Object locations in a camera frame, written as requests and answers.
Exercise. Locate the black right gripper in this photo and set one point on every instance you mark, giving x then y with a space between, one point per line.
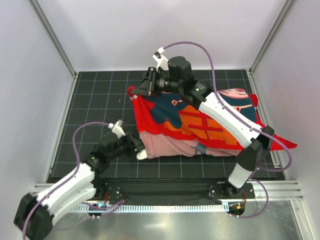
152 81

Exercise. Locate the white slotted cable duct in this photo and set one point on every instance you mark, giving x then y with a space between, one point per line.
124 209

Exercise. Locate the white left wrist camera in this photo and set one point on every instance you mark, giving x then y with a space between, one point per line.
117 128

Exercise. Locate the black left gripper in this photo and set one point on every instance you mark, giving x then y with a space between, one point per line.
135 142

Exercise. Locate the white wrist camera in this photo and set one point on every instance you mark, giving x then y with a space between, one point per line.
161 60
117 128

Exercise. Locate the left aluminium frame post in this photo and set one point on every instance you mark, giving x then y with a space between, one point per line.
52 35

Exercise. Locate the red cartoon print pillowcase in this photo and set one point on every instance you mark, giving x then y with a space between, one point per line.
168 127

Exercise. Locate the black grid cutting mat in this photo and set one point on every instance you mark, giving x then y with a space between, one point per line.
102 96

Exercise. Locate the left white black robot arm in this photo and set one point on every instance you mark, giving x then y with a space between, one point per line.
38 213

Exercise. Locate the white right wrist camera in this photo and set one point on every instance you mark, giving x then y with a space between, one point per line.
161 60

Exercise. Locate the aluminium frame post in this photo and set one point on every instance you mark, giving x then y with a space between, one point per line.
285 10
52 35

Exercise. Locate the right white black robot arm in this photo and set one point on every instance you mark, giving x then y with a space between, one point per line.
255 140

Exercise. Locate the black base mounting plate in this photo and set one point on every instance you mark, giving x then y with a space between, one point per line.
194 196

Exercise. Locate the aluminium front rail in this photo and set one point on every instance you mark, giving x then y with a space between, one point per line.
282 190

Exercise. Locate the white pillow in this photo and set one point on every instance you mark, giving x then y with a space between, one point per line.
142 155

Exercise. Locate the right aluminium frame post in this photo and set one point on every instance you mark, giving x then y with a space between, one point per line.
285 10

